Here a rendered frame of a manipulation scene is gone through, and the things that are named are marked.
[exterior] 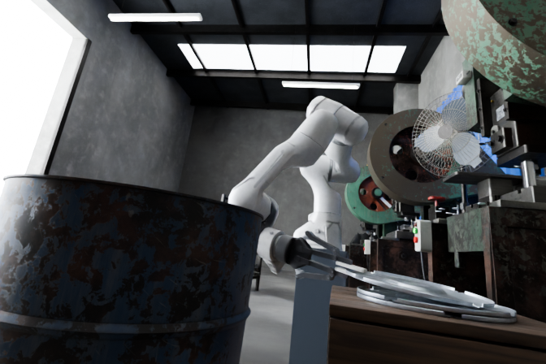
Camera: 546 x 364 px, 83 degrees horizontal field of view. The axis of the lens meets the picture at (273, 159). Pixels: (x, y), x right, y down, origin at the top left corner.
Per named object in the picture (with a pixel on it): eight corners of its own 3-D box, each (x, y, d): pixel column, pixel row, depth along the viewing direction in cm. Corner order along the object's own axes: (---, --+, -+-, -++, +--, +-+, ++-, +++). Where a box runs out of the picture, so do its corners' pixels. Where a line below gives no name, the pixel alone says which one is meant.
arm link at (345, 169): (326, 124, 121) (372, 130, 121) (314, 166, 139) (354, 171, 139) (327, 144, 113) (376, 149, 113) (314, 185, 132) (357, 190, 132)
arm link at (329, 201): (294, 211, 131) (299, 157, 138) (337, 217, 131) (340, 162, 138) (296, 208, 121) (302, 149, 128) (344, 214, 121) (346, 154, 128)
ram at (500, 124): (505, 145, 114) (497, 75, 122) (484, 158, 128) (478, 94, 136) (558, 148, 111) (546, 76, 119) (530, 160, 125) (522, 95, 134)
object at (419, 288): (415, 301, 49) (415, 295, 49) (322, 266, 76) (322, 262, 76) (530, 314, 59) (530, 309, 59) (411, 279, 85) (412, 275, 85)
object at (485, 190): (458, 205, 110) (456, 169, 114) (443, 210, 123) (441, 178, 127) (536, 212, 106) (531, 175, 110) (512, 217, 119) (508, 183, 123)
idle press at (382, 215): (341, 294, 381) (347, 160, 430) (332, 286, 475) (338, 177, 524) (471, 311, 365) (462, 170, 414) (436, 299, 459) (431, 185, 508)
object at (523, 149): (527, 158, 109) (525, 144, 111) (496, 172, 128) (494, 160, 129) (578, 161, 106) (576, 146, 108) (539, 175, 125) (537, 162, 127)
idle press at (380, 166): (363, 323, 220) (369, 104, 269) (353, 303, 312) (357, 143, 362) (619, 362, 191) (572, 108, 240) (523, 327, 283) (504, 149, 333)
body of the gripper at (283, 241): (270, 262, 83) (300, 273, 77) (277, 231, 84) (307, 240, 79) (283, 262, 89) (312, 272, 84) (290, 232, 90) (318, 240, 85)
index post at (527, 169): (528, 187, 98) (524, 158, 100) (522, 189, 101) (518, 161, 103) (538, 188, 97) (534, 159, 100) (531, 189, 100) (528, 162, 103)
